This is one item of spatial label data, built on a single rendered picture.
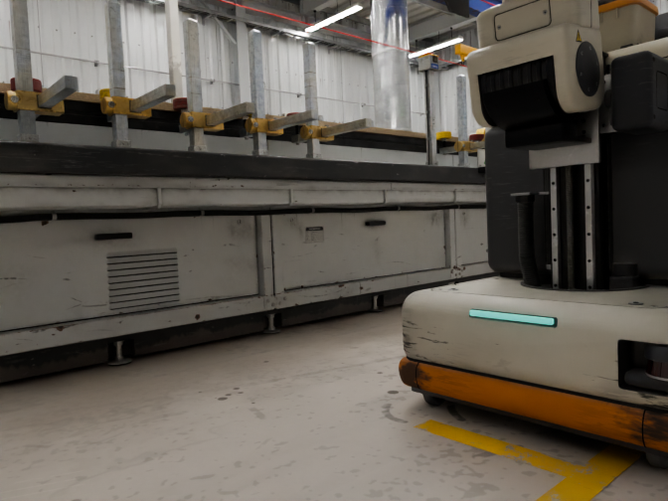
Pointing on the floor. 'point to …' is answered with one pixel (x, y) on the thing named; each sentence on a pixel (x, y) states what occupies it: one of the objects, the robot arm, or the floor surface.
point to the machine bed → (212, 254)
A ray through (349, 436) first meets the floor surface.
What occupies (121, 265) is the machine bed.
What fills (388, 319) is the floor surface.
